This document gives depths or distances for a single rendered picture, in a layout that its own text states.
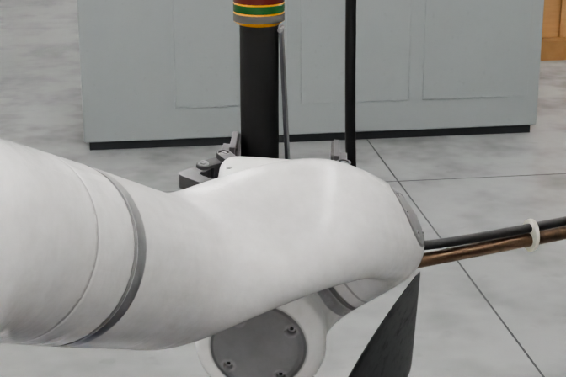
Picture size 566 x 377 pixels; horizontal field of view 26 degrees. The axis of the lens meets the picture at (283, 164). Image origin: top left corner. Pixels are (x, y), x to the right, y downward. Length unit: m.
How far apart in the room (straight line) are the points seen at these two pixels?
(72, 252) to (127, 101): 6.27
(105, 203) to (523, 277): 4.67
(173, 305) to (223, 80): 6.17
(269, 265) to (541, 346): 3.94
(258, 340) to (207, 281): 0.13
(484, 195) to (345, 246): 5.45
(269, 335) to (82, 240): 0.26
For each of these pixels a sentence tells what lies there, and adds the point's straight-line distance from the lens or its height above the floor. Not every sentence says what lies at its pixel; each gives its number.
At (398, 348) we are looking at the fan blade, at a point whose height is 1.32.
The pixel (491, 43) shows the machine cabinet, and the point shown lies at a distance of 7.06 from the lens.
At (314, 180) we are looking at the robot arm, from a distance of 0.72.
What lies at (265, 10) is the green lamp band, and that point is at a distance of 1.02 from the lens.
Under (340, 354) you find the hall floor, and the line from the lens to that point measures 4.46.
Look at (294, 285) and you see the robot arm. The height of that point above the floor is 1.70.
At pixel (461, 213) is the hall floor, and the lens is 5.89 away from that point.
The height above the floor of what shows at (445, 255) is 1.53.
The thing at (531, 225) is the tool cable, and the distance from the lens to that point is 1.25.
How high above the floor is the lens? 1.97
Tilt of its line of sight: 18 degrees down
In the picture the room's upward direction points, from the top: straight up
